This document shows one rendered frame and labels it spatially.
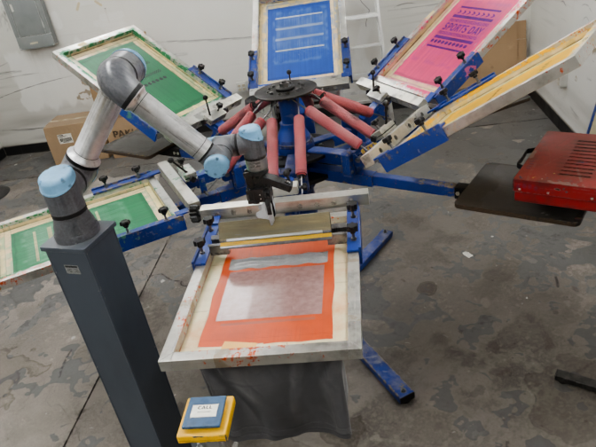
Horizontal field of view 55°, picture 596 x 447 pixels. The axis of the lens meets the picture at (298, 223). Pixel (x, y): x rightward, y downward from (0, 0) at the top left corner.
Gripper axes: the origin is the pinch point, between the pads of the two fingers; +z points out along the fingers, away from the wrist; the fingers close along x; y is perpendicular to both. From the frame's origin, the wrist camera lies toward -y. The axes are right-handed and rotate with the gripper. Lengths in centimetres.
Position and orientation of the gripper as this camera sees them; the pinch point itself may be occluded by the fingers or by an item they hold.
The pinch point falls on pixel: (273, 218)
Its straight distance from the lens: 207.9
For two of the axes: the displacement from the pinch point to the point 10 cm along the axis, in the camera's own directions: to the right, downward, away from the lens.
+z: 1.5, 8.6, 4.8
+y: -9.9, 1.0, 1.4
